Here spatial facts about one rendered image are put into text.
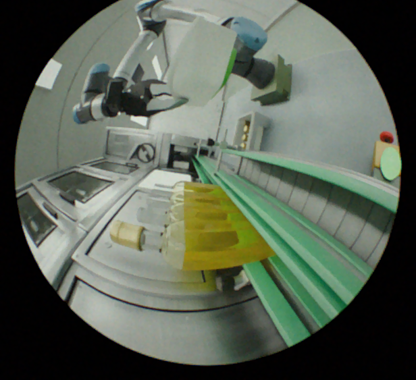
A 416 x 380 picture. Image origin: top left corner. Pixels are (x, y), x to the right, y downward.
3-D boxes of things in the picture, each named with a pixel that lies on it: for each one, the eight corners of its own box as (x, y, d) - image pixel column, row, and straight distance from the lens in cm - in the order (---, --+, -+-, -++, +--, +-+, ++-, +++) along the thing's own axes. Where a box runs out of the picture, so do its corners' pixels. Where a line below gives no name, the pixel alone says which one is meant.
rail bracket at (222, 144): (231, 177, 44) (200, 171, 40) (241, 134, 44) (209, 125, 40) (235, 179, 42) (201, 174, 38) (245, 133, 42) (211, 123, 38)
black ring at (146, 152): (154, 163, 128) (137, 160, 134) (157, 144, 125) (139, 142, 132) (152, 164, 123) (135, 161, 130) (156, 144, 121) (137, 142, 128)
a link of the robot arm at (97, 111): (94, 92, 37) (90, 122, 35) (106, 88, 34) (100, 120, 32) (109, 97, 42) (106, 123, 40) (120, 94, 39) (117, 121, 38)
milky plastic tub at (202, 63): (218, 69, 43) (192, 63, 43) (249, 24, 27) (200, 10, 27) (205, 114, 37) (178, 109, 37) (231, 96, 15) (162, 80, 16)
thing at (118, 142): (173, 159, 194) (126, 152, 220) (177, 137, 192) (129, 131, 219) (166, 167, 126) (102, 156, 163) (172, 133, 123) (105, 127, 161)
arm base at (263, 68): (258, 67, 69) (241, 59, 66) (276, 58, 58) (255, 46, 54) (253, 90, 62) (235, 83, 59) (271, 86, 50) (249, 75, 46)
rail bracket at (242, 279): (262, 272, 32) (208, 284, 26) (277, 255, 27) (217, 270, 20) (269, 283, 31) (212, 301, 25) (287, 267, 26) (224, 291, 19)
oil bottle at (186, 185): (237, 202, 39) (171, 196, 34) (242, 187, 38) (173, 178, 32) (244, 211, 35) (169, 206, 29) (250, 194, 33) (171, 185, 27)
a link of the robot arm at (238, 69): (240, 63, 64) (213, 55, 62) (253, 48, 55) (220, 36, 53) (238, 81, 57) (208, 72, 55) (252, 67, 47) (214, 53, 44)
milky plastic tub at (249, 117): (242, 159, 66) (228, 156, 62) (249, 122, 69) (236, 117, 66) (260, 165, 52) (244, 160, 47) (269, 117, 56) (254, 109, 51)
